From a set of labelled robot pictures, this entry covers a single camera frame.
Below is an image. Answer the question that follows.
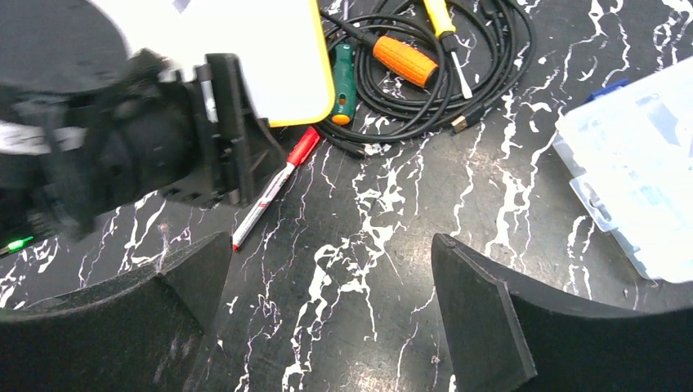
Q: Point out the orange handled screwdriver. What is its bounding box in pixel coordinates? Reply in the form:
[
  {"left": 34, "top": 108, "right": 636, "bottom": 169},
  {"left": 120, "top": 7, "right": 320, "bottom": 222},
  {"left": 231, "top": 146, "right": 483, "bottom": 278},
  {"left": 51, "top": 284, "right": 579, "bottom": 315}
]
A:
[{"left": 320, "top": 11, "right": 440, "bottom": 88}]

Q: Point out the yellow handled screwdriver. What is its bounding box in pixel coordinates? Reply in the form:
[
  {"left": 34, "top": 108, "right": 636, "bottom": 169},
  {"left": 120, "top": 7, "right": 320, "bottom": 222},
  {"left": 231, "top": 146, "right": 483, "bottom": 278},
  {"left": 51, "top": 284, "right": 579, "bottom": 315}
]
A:
[{"left": 423, "top": 0, "right": 473, "bottom": 100}]

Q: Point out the green handled screwdriver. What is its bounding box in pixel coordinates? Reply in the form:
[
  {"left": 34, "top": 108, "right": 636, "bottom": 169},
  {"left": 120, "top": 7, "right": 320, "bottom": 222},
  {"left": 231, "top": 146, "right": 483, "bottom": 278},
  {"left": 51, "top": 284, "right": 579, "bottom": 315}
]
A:
[{"left": 330, "top": 42, "right": 357, "bottom": 126}]

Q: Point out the black coiled cable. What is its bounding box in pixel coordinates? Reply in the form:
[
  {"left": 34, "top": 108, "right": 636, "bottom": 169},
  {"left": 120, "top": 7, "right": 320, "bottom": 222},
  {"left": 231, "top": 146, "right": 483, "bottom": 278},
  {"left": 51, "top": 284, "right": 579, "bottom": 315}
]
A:
[{"left": 314, "top": 0, "right": 538, "bottom": 161}]

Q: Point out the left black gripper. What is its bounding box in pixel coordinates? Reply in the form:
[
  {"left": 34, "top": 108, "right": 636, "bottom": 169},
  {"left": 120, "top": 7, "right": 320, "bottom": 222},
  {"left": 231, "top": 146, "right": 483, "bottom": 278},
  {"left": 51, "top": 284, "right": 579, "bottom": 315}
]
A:
[{"left": 1, "top": 49, "right": 287, "bottom": 254}]

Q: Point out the red whiteboard marker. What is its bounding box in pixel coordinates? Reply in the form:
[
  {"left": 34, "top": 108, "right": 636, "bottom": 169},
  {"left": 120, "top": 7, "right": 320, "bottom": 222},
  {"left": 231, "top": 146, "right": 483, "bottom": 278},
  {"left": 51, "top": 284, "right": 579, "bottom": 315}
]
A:
[{"left": 231, "top": 126, "right": 320, "bottom": 252}]

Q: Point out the clear plastic screw box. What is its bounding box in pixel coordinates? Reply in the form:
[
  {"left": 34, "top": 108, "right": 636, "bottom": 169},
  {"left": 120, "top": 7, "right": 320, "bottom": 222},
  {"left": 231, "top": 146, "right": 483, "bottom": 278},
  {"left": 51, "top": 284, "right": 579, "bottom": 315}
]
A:
[{"left": 552, "top": 59, "right": 692, "bottom": 283}]

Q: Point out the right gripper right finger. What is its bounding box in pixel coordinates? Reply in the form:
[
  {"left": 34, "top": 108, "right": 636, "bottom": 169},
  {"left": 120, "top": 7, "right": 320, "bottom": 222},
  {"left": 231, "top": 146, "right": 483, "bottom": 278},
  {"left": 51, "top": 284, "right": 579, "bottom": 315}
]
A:
[{"left": 431, "top": 234, "right": 692, "bottom": 391}]

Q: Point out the yellow framed whiteboard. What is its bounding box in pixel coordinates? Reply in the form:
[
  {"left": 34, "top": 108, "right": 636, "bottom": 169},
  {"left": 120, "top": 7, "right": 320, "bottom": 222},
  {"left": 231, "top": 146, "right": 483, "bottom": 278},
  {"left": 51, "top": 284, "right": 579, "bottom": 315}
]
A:
[{"left": 93, "top": 0, "right": 336, "bottom": 127}]

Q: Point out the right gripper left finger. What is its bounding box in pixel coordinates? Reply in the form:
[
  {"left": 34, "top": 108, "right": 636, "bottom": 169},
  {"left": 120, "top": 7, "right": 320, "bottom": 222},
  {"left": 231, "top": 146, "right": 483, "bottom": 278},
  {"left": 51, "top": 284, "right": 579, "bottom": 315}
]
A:
[{"left": 1, "top": 233, "right": 231, "bottom": 391}]

